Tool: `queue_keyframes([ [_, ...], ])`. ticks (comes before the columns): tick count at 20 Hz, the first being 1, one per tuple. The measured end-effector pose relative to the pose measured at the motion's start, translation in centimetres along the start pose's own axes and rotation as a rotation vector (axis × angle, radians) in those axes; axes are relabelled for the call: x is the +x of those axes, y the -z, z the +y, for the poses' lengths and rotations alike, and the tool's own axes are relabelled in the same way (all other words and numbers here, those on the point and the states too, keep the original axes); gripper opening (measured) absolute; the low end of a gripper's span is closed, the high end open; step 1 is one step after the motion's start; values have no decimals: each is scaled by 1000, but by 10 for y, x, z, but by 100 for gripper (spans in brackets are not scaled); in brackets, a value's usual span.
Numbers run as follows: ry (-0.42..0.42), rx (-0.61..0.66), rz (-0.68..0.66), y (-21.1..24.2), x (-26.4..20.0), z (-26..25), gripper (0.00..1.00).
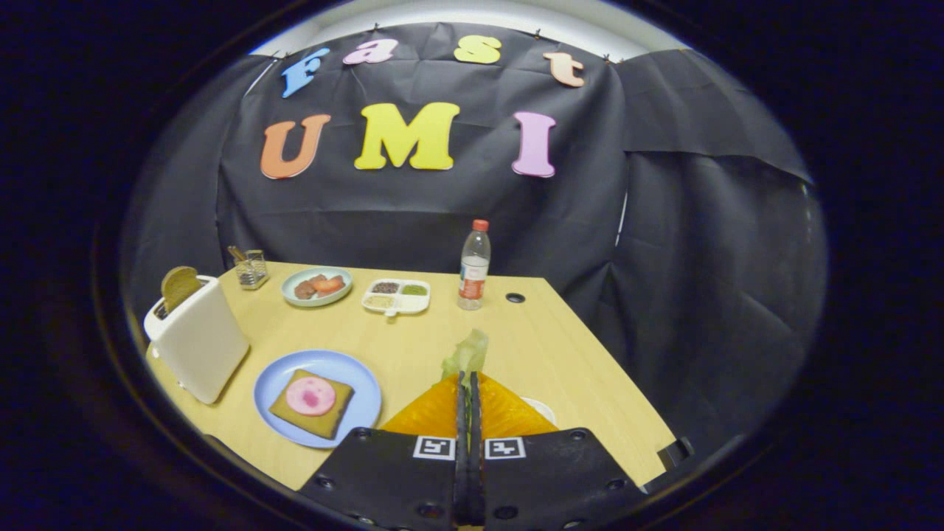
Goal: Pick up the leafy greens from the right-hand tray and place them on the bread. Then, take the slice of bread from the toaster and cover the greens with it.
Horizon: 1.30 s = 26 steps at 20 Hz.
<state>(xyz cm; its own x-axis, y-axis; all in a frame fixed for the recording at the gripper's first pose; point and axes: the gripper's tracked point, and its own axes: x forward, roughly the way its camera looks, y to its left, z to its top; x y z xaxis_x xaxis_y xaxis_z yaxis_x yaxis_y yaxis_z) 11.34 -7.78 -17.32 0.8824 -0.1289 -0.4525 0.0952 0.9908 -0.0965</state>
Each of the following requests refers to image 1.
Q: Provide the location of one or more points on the brown toast slice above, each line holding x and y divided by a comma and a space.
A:
313, 424

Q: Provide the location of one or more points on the blue plate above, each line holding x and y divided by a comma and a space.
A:
346, 372

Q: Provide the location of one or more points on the red tomato slice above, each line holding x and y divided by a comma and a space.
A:
332, 286

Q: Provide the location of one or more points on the wooden utensil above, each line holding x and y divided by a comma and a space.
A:
236, 254

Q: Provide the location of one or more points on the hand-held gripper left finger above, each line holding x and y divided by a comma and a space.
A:
383, 479

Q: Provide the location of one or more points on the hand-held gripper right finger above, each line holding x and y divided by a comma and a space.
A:
553, 479

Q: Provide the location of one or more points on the brown meat patty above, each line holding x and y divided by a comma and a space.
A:
304, 290
319, 280

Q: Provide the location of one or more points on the brown bread slice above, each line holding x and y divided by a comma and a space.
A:
179, 286

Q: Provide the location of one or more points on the green lettuce leaf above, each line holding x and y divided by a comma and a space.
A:
466, 354

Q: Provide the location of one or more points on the black backdrop cloth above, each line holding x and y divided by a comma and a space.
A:
442, 214

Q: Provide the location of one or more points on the pale green plate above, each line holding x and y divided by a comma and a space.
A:
295, 301

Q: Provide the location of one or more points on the clear red-capped water bottle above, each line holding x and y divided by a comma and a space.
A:
473, 269

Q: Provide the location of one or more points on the pink ham slice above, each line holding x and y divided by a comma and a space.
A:
310, 396

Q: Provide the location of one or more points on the small white dish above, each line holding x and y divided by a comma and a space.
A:
542, 409

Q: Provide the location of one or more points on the white toaster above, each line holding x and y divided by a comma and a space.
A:
203, 343

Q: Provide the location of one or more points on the white divided seasoning dish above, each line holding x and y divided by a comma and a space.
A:
396, 297

